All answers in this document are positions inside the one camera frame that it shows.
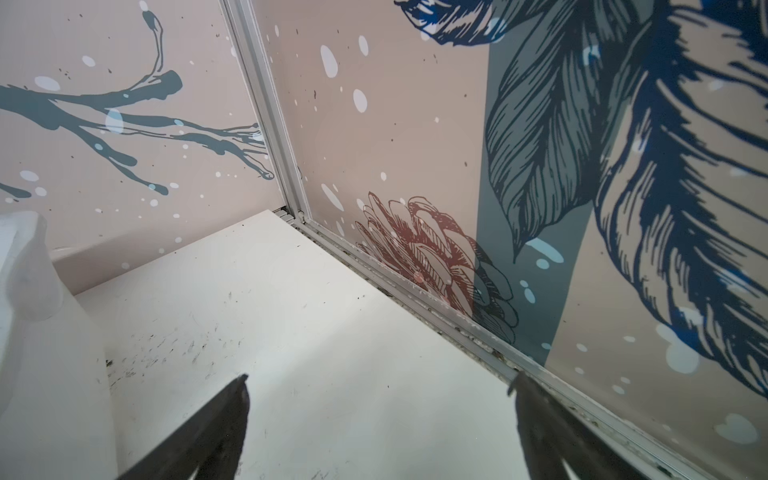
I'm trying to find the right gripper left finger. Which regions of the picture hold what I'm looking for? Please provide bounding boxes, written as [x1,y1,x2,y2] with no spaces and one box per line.
[119,374,250,480]

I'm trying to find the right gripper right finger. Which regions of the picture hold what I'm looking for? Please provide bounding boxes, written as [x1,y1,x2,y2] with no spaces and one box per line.
[508,373,645,480]

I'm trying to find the white plastic bin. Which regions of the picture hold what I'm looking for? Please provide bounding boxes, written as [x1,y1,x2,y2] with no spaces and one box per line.
[1,211,118,479]

